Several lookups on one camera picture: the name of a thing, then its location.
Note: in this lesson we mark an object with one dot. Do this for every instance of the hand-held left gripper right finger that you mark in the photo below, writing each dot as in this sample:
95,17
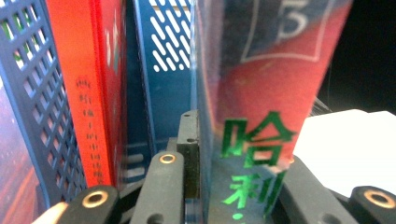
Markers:
305,199

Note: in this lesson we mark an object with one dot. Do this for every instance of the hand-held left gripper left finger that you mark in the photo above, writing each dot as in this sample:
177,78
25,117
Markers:
190,155

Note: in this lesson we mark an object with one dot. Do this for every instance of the blue plastic file rack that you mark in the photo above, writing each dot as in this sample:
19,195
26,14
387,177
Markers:
168,93

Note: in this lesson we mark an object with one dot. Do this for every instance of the teal illustrated book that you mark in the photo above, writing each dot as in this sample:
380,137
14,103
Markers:
264,93

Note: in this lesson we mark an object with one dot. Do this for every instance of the red illustrated book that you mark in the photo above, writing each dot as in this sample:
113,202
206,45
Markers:
81,62

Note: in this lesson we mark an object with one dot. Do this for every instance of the white table cover sheet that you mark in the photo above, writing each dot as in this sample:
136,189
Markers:
342,149

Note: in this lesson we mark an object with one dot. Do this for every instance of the black curtain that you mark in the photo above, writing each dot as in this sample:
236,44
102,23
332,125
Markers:
367,46

